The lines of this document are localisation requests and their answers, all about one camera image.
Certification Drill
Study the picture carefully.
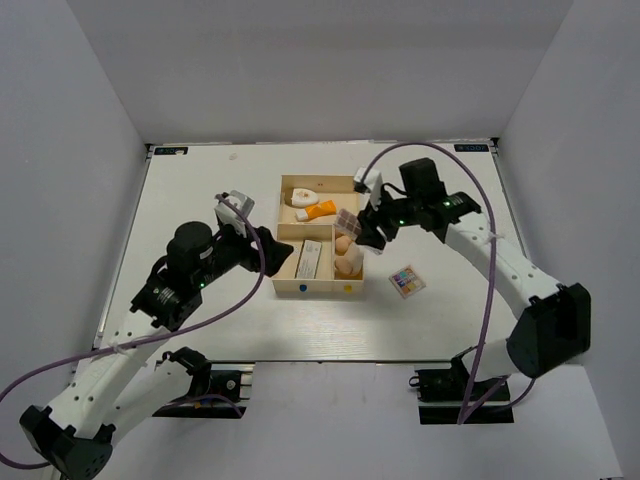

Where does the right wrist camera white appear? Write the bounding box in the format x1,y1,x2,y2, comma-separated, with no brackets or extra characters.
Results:
353,167,383,210

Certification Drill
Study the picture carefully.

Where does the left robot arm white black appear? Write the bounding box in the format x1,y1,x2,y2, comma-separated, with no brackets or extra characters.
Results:
19,221,294,479

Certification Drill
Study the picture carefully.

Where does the round white powder puff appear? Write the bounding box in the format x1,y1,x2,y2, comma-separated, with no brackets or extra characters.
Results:
344,242,364,276

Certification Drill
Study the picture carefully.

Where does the nude eyeshadow palette clear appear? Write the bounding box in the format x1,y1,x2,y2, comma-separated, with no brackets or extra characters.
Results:
334,209,362,240

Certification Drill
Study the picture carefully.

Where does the beige makeup sponge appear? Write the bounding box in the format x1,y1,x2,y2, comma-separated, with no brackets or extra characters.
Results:
335,235,352,255
334,256,353,276

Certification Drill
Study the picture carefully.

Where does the cream organizer tray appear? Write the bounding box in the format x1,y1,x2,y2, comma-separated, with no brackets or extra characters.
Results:
272,175,364,297

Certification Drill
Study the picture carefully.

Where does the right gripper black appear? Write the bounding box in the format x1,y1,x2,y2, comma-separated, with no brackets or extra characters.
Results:
356,184,422,250

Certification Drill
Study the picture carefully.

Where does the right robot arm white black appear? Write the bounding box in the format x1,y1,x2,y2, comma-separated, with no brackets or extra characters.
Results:
354,158,591,399

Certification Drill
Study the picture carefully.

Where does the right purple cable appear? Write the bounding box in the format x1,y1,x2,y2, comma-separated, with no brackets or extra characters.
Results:
360,142,539,426

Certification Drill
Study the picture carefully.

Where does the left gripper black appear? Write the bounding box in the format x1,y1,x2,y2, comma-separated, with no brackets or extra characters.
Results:
193,218,293,289

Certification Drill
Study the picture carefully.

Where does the orange sunscreen tube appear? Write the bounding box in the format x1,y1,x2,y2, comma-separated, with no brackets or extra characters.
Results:
295,200,337,222

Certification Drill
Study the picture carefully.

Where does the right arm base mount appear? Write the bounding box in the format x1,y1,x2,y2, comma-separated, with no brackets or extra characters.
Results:
406,359,515,426

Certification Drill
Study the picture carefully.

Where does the colourful eyeshadow palette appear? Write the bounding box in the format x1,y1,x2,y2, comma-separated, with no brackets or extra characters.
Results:
389,265,426,299

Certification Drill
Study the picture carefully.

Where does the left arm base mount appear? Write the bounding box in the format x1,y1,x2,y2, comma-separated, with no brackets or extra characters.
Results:
153,363,254,419

